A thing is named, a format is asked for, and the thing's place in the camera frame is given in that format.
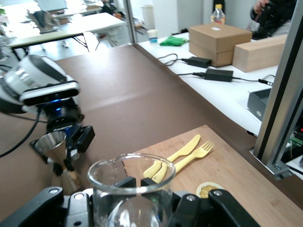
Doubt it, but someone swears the long light cardboard box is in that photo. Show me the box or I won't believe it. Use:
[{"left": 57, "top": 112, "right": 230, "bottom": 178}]
[{"left": 232, "top": 34, "right": 288, "bottom": 73}]

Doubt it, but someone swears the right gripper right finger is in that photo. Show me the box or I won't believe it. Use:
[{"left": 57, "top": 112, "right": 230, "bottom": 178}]
[{"left": 140, "top": 178, "right": 261, "bottom": 227}]

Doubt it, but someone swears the grey frame post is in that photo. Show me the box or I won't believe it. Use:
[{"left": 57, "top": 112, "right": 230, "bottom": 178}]
[{"left": 124, "top": 0, "right": 139, "bottom": 45}]

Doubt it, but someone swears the white side table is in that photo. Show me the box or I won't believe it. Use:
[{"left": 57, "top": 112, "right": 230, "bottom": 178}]
[{"left": 136, "top": 32, "right": 280, "bottom": 133}]

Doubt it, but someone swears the clear glass cup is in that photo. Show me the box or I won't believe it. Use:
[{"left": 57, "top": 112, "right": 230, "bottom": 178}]
[{"left": 87, "top": 153, "right": 177, "bottom": 227}]

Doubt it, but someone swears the grey folding table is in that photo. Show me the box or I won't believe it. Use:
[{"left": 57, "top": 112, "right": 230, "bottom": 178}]
[{"left": 9, "top": 30, "right": 91, "bottom": 53}]

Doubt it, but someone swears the black power adapter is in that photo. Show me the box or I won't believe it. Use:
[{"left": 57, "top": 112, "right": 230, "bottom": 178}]
[
  {"left": 187, "top": 56, "right": 212, "bottom": 68},
  {"left": 204, "top": 69, "right": 234, "bottom": 82}
]

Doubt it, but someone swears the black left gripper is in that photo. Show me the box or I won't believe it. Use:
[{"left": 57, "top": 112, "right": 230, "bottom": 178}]
[{"left": 29, "top": 98, "right": 96, "bottom": 176}]

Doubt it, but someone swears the steel jigger measuring cup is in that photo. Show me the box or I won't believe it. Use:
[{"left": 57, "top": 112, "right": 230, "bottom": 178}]
[{"left": 35, "top": 131, "right": 82, "bottom": 195}]

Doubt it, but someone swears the grey metal box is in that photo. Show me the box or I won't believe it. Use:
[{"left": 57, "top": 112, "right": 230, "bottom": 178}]
[{"left": 247, "top": 87, "right": 273, "bottom": 122}]

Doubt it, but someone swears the yellow plastic knife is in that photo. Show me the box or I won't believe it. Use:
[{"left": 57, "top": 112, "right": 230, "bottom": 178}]
[{"left": 143, "top": 134, "right": 202, "bottom": 179}]

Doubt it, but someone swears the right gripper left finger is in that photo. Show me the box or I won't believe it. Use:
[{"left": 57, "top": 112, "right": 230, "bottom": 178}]
[{"left": 0, "top": 175, "right": 137, "bottom": 227}]

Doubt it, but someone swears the person in dark clothes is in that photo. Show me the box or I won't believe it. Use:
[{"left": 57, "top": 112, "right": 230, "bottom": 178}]
[{"left": 250, "top": 0, "right": 300, "bottom": 40}]

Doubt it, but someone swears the wooden cutting board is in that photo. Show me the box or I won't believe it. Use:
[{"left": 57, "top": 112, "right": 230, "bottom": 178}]
[{"left": 132, "top": 124, "right": 303, "bottom": 227}]

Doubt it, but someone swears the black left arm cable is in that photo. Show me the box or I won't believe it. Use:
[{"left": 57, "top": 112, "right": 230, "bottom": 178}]
[{"left": 0, "top": 110, "right": 41, "bottom": 158}]

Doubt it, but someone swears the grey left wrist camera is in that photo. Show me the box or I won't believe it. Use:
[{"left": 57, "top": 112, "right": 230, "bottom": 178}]
[{"left": 19, "top": 80, "right": 80, "bottom": 106}]

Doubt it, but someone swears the yellow plastic fork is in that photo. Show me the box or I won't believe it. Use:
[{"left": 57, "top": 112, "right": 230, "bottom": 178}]
[{"left": 151, "top": 140, "right": 215, "bottom": 183}]

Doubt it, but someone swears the lemon slice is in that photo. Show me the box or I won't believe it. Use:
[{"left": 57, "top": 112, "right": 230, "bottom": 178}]
[{"left": 196, "top": 181, "right": 224, "bottom": 199}]

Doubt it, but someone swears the brown table mat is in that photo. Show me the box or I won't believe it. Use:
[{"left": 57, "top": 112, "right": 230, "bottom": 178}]
[{"left": 0, "top": 43, "right": 259, "bottom": 215}]

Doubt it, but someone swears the clear plastic bottle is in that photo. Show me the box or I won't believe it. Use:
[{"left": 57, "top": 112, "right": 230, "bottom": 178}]
[{"left": 211, "top": 4, "right": 226, "bottom": 25}]

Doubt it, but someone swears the aluminium profile post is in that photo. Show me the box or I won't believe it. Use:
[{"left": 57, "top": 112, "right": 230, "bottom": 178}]
[{"left": 254, "top": 0, "right": 303, "bottom": 166}]

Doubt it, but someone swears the green cloth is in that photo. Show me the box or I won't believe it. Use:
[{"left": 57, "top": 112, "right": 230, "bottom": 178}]
[{"left": 159, "top": 35, "right": 189, "bottom": 47}]

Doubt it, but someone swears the closed cardboard box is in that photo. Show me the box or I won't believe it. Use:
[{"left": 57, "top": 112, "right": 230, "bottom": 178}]
[{"left": 188, "top": 22, "right": 253, "bottom": 68}]

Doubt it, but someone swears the white bin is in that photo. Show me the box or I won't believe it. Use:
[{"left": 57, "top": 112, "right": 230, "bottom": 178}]
[{"left": 141, "top": 4, "right": 156, "bottom": 30}]

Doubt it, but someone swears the white paper cup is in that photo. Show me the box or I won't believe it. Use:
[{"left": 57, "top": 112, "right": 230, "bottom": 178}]
[{"left": 146, "top": 28, "right": 159, "bottom": 45}]

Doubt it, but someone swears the metal post foot bracket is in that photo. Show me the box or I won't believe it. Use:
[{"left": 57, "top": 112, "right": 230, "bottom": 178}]
[{"left": 248, "top": 147, "right": 293, "bottom": 181}]

